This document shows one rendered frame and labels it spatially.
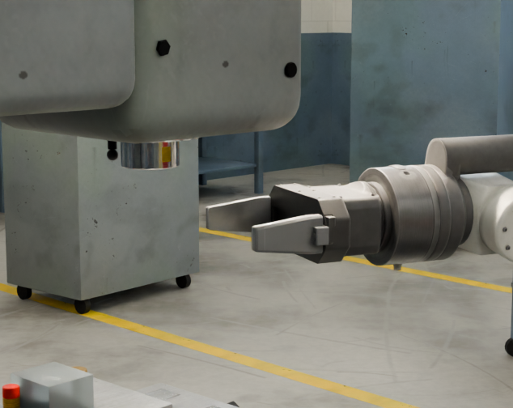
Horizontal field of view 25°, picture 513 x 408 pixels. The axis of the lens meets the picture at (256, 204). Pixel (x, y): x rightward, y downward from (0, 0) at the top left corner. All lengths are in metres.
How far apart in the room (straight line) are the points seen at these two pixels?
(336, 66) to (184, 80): 9.99
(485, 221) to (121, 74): 0.41
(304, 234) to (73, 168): 4.48
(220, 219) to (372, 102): 6.08
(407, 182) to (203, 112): 0.24
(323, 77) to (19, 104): 10.06
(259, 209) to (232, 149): 8.96
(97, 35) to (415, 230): 0.38
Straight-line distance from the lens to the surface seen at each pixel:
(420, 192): 1.04
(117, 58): 0.79
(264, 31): 0.91
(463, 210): 1.05
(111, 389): 1.18
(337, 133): 10.86
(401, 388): 4.51
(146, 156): 0.94
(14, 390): 1.12
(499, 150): 1.09
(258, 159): 9.07
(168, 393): 1.29
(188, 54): 0.86
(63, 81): 0.76
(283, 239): 0.96
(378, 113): 7.10
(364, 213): 1.00
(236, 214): 1.05
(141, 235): 5.71
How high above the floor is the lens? 1.41
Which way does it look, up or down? 9 degrees down
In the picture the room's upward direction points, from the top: straight up
